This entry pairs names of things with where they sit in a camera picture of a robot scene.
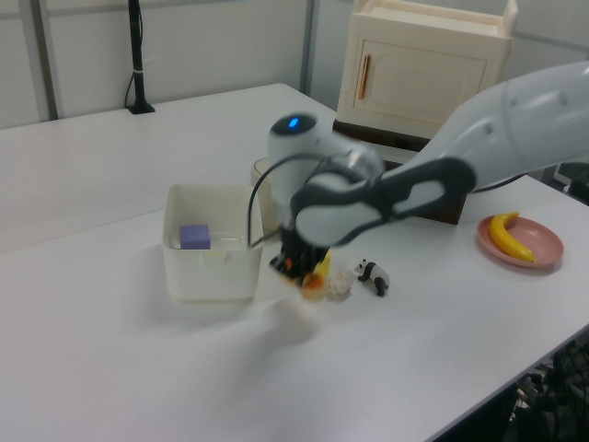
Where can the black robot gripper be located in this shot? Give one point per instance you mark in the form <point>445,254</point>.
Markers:
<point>301,246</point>

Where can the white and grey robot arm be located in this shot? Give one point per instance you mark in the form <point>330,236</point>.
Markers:
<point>460,156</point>

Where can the white plastic basket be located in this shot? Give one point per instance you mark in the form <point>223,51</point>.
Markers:
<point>211,271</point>

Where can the yellow foam cube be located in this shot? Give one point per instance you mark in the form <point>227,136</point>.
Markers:
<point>326,266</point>

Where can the white popcorn toy piece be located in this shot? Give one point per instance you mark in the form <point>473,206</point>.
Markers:
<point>339,284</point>

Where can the black and white panda figure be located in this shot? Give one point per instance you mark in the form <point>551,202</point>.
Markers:
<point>375,275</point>

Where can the beige lidded mini bin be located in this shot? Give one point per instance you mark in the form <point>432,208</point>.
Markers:
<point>263,193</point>

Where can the purple foam cube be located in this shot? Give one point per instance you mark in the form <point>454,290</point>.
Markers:
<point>195,236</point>

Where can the dark brown drawer unit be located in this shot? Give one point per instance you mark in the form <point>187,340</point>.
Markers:
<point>442,214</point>

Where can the yellow toy banana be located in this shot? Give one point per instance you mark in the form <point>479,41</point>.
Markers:
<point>504,235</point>

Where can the cream toy cabinet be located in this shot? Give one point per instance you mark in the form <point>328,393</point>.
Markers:
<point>414,69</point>

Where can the pink plate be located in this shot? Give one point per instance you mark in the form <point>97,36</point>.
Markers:
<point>534,244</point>

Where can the black pole stand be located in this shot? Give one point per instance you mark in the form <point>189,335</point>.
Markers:
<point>137,60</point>

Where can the black chair under table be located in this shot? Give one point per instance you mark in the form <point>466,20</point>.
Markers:
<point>552,396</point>

